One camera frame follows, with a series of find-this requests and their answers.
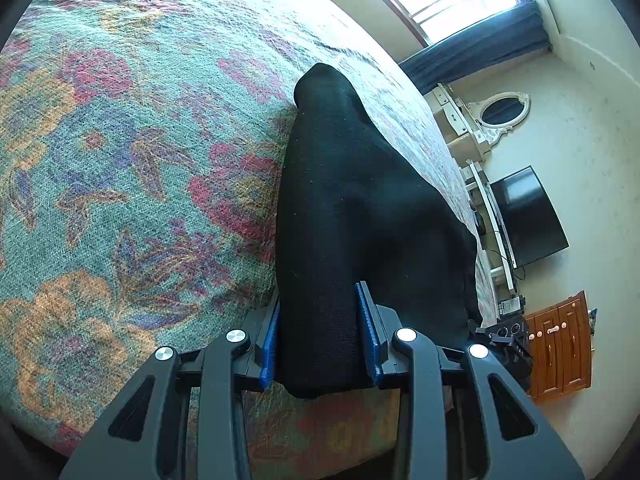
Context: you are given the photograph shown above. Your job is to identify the wooden brown cabinet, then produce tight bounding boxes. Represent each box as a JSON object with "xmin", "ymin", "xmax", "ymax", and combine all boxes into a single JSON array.
[{"xmin": 525, "ymin": 290, "xmax": 592, "ymax": 404}]

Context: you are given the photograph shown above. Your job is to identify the black flat screen television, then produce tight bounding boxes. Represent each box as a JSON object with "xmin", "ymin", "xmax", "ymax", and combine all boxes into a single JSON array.
[{"xmin": 490, "ymin": 166, "xmax": 570, "ymax": 269}]

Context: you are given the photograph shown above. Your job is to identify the white oval mirror dresser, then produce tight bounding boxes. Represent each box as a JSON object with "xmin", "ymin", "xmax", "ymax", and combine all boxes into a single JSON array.
[{"xmin": 425, "ymin": 84, "xmax": 532, "ymax": 167}]

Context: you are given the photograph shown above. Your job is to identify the black pants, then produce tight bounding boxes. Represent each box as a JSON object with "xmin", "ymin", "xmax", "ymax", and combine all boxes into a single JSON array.
[{"xmin": 274, "ymin": 63, "xmax": 482, "ymax": 399}]

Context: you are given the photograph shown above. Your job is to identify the dark blue curtain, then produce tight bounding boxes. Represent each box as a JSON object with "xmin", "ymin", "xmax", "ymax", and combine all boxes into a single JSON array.
[{"xmin": 399, "ymin": 1, "xmax": 551, "ymax": 94}]

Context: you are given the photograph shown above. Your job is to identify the white tv stand shelf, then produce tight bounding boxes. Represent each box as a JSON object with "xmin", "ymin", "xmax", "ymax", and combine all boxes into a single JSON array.
[{"xmin": 461, "ymin": 159, "xmax": 525, "ymax": 318}]

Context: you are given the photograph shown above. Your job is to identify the floral bedspread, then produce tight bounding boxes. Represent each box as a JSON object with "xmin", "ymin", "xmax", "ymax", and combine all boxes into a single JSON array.
[{"xmin": 1, "ymin": 0, "xmax": 473, "ymax": 472}]

